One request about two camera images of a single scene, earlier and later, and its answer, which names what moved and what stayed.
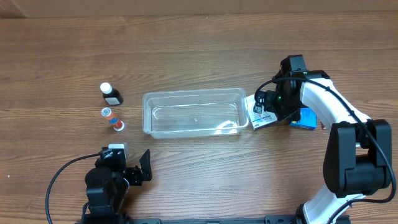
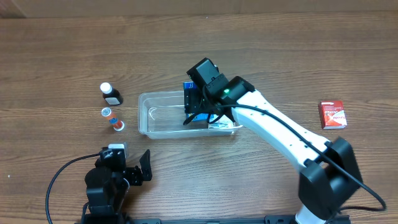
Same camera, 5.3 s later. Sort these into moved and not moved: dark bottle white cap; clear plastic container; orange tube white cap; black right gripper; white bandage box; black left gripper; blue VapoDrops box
Moved: black right gripper; blue VapoDrops box; white bandage box
Not moved: orange tube white cap; dark bottle white cap; clear plastic container; black left gripper
